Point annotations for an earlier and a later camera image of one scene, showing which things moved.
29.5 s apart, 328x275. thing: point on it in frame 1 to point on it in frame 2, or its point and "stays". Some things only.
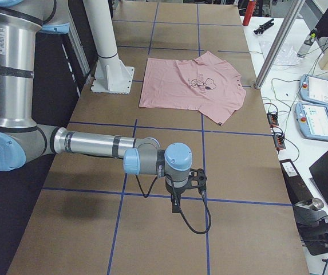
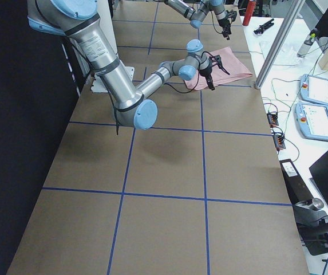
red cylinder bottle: (249, 12) stays
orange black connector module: (272, 119) stays
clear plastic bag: (286, 56) stays
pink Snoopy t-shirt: (205, 85) to (236, 70)
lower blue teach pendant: (317, 122) stays
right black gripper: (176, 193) to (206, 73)
